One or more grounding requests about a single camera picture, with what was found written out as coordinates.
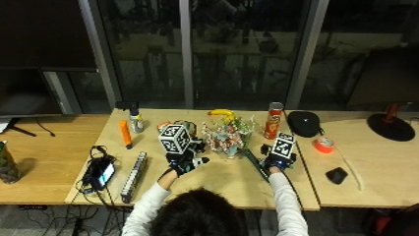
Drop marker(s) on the person's right hand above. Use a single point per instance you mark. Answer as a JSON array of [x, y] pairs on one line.
[[275, 161]]

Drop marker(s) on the person's left hand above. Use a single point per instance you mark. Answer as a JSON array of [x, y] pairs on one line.
[[183, 164]]

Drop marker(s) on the flower bouquet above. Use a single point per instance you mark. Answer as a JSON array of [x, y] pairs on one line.
[[226, 136]]

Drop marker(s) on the white marker cube on right glove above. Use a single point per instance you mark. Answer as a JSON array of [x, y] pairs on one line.
[[283, 145]]

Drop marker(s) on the white marker cube on glove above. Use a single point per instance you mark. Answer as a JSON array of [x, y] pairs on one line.
[[174, 138], [283, 145]]

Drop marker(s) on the white marker cube on left glove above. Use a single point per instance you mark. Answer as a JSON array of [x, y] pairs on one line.
[[174, 138]]

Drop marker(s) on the red chips can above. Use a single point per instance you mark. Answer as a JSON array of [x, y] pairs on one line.
[[272, 122]]

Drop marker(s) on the small red and white object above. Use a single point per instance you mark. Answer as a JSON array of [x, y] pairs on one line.
[[163, 126]]

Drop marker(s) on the yellow banana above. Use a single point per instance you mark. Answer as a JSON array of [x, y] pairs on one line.
[[221, 112]]

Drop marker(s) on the black oval case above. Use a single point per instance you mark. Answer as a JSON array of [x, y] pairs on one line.
[[303, 123]]

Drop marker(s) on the orange tape roll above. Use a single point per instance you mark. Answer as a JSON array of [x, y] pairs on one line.
[[323, 145]]

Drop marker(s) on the small spray bottle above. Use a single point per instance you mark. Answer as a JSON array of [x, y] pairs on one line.
[[135, 122]]

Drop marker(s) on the long grey power strip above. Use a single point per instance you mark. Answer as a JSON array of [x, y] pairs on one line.
[[133, 177]]

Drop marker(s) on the orange marker pen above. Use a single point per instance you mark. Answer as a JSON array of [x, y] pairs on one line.
[[125, 133]]

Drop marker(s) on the small black mouse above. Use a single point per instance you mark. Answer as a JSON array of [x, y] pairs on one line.
[[336, 175]]

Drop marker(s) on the thin white stick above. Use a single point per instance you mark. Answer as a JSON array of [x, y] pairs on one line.
[[354, 170]]

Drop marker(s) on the black handheld device with screen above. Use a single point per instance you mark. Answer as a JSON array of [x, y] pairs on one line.
[[100, 172]]

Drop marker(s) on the red and black chair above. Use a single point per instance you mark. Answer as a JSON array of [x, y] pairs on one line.
[[392, 221]]

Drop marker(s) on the black monitor stand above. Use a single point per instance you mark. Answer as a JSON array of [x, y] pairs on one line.
[[18, 128]]

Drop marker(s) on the black monitor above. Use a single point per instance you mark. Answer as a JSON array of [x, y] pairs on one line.
[[24, 91]]

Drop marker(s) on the green snack packet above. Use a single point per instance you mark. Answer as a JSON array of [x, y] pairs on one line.
[[6, 164]]

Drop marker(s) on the black clamp mount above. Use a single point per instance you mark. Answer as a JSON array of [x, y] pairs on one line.
[[126, 105]]

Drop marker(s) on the black round base with red post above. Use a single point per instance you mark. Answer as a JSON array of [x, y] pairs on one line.
[[390, 128]]

